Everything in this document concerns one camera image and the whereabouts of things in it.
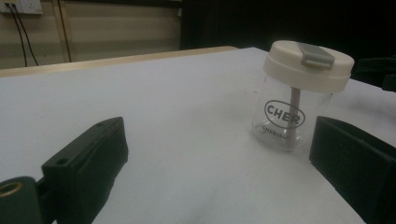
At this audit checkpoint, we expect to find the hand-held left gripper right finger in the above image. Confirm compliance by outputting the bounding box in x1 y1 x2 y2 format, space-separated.
308 116 396 224

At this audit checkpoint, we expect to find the black socket cable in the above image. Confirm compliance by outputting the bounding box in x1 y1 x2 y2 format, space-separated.
12 5 40 67
5 3 28 68

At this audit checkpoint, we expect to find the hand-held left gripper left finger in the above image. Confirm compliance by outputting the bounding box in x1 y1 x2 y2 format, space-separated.
41 117 130 224

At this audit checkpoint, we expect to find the white table cover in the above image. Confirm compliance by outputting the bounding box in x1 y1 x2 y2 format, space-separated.
0 46 396 224

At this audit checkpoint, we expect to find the glass cup with cream lid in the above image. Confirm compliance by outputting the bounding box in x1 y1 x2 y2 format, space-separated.
251 39 356 153

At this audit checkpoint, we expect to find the white wall socket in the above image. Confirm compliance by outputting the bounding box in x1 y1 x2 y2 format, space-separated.
0 0 44 15

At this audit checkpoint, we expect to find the wooden table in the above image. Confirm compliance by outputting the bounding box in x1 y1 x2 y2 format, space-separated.
0 45 239 78

